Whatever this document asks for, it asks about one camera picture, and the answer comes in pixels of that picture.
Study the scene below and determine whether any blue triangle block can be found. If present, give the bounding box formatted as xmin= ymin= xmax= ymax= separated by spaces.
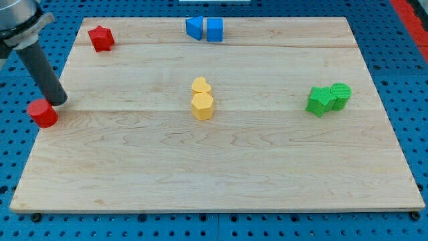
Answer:
xmin=185 ymin=16 xmax=203 ymax=41

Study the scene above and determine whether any green cylinder block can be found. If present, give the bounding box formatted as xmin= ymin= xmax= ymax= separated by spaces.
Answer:
xmin=330 ymin=83 xmax=352 ymax=111

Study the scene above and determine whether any red star block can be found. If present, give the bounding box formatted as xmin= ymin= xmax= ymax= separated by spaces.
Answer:
xmin=88 ymin=25 xmax=114 ymax=52

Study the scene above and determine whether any blue cube block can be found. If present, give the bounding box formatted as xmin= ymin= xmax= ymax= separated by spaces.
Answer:
xmin=206 ymin=18 xmax=223 ymax=42

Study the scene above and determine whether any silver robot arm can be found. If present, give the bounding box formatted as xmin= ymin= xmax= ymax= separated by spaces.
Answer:
xmin=1 ymin=0 xmax=55 ymax=68

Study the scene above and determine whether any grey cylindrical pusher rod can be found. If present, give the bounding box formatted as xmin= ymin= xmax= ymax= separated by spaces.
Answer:
xmin=15 ymin=42 xmax=68 ymax=106

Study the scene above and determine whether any yellow heart block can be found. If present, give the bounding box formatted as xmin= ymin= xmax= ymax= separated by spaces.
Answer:
xmin=191 ymin=76 xmax=212 ymax=95

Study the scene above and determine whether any green star block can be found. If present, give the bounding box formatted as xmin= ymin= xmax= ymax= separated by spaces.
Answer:
xmin=305 ymin=86 xmax=337 ymax=117

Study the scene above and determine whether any light wooden board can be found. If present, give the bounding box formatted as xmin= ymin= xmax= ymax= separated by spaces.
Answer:
xmin=10 ymin=17 xmax=425 ymax=214

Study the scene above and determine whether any yellow hexagon block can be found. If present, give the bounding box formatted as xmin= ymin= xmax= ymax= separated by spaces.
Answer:
xmin=191 ymin=92 xmax=214 ymax=121

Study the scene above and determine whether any red cylinder block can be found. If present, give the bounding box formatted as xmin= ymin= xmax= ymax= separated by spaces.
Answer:
xmin=27 ymin=98 xmax=59 ymax=128

